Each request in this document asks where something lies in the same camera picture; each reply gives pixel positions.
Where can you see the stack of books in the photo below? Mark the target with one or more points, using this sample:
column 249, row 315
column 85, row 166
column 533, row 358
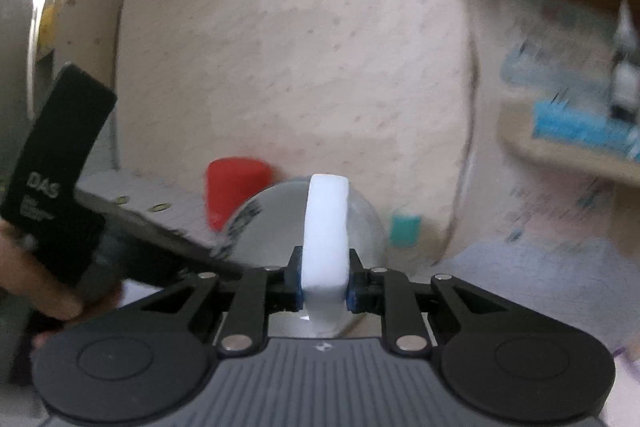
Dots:
column 550, row 157

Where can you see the white sponge block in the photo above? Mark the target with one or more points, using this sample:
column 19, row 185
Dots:
column 325, row 232

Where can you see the red cylindrical speaker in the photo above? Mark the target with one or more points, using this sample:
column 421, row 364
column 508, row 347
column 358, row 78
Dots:
column 232, row 187

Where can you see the person's left hand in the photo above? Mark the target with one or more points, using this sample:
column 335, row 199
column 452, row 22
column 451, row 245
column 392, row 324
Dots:
column 30, row 282

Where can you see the cartoon certificate wall poster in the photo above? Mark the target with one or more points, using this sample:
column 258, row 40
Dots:
column 560, row 212

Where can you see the yellow rounded object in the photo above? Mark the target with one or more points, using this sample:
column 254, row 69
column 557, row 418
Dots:
column 48, row 27

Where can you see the teal capped small bottle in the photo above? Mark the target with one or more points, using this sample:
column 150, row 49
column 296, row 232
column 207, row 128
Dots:
column 405, row 229

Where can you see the yellow bowl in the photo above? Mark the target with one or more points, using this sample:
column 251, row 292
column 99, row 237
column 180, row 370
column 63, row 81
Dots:
column 270, row 232

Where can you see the blue cover book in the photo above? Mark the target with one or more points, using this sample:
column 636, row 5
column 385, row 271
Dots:
column 575, row 127

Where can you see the sea scene wall poster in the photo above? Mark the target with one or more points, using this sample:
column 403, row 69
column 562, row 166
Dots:
column 550, row 57

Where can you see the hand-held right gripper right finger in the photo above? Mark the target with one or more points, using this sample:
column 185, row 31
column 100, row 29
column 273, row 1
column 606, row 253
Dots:
column 353, row 292

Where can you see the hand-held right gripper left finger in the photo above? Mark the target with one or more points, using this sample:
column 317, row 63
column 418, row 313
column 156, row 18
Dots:
column 296, row 277

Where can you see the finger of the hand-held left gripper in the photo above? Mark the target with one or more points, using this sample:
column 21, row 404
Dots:
column 165, row 257

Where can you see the white cloth bag purple trim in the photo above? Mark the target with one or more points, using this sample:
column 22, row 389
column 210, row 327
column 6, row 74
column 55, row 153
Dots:
column 630, row 364

